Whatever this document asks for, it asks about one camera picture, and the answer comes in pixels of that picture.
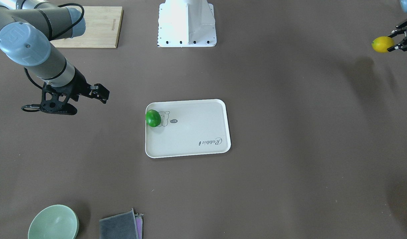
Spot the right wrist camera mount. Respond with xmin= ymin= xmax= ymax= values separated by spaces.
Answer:
xmin=21 ymin=84 xmax=78 ymax=115

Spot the cream rabbit tray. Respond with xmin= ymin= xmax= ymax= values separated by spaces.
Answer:
xmin=145 ymin=99 xmax=231 ymax=158

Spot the yellow lemon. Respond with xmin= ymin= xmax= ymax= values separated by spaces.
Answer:
xmin=371 ymin=36 xmax=395 ymax=53

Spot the wooden cutting board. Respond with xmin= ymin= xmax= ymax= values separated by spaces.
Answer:
xmin=52 ymin=6 xmax=123 ymax=48

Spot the grey folded cloth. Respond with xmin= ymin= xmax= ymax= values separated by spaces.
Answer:
xmin=99 ymin=209 xmax=144 ymax=239

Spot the green lemon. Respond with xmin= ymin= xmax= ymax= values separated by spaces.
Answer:
xmin=145 ymin=109 xmax=162 ymax=127

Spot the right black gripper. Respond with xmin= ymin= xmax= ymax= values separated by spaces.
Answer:
xmin=62 ymin=68 xmax=110 ymax=104

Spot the green ceramic bowl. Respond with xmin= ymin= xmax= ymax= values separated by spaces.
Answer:
xmin=28 ymin=204 xmax=79 ymax=239

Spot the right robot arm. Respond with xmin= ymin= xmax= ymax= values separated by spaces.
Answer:
xmin=0 ymin=0 xmax=109 ymax=112

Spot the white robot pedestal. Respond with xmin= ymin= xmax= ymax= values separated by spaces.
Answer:
xmin=157 ymin=0 xmax=217 ymax=47

